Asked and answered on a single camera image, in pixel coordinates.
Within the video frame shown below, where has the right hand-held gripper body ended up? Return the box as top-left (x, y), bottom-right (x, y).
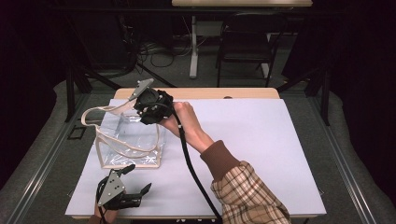
top-left (128, 77), bottom-right (175, 126)

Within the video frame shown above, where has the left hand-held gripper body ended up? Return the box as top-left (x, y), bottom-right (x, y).
top-left (96, 169), bottom-right (143, 211)

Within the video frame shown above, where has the transparent tote bag beige trim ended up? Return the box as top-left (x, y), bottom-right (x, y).
top-left (80, 94), bottom-right (167, 170)

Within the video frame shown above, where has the person's left hand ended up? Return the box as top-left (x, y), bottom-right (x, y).
top-left (92, 204), bottom-right (120, 224)

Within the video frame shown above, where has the person's right hand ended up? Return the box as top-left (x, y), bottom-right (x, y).
top-left (158, 101), bottom-right (216, 154)

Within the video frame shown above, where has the black chair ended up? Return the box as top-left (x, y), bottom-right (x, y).
top-left (215, 12), bottom-right (289, 88)

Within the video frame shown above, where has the pale lavender table mat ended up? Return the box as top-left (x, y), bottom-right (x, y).
top-left (64, 98), bottom-right (327, 217)

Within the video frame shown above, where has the dark curtain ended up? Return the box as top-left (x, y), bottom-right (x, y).
top-left (0, 0), bottom-right (59, 188)
top-left (330, 0), bottom-right (396, 200)

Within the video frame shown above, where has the white desk with white legs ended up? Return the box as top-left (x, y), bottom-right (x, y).
top-left (171, 0), bottom-right (314, 79)

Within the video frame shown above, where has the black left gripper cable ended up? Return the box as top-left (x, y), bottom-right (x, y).
top-left (95, 176), bottom-right (110, 224)

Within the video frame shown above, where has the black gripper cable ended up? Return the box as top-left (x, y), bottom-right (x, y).
top-left (95, 176), bottom-right (110, 224)
top-left (146, 102), bottom-right (223, 224)

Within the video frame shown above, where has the bundle of floor cables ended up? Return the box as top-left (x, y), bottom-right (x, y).
top-left (136, 36), bottom-right (194, 68)

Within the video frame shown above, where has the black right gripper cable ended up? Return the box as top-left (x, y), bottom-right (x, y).
top-left (146, 102), bottom-right (223, 224)

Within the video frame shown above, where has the black square floor frame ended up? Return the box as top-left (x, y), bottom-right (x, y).
top-left (67, 125), bottom-right (87, 141)

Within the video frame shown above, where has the aluminium floor rail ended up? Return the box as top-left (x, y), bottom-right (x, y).
top-left (306, 96), bottom-right (377, 224)
top-left (6, 92), bottom-right (92, 224)

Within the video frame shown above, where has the black metal stand frame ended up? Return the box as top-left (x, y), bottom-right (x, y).
top-left (64, 15), bottom-right (177, 123)
top-left (276, 66), bottom-right (331, 127)

